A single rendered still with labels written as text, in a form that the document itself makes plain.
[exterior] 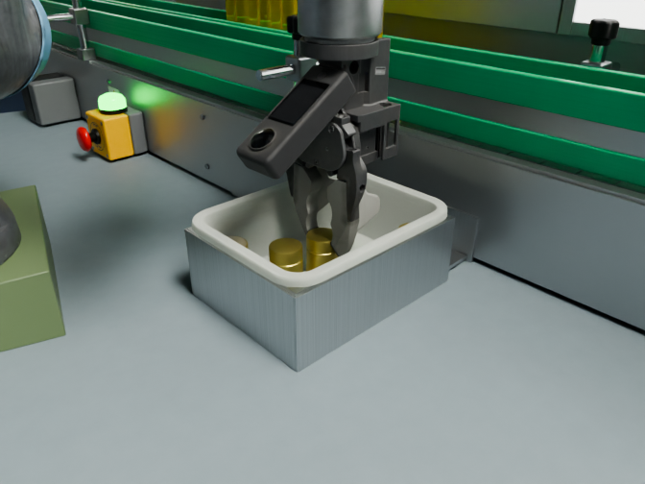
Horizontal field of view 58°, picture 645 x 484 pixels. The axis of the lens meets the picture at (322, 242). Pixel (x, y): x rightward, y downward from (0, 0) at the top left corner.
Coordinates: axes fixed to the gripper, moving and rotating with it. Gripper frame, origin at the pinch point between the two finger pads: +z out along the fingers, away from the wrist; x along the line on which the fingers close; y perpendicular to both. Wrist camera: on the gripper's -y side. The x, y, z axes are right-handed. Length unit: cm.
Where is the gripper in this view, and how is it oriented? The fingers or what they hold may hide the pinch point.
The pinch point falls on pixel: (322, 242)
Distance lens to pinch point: 60.1
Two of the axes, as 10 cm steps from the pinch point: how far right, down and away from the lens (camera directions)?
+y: 7.1, -3.3, 6.2
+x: -7.0, -3.4, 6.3
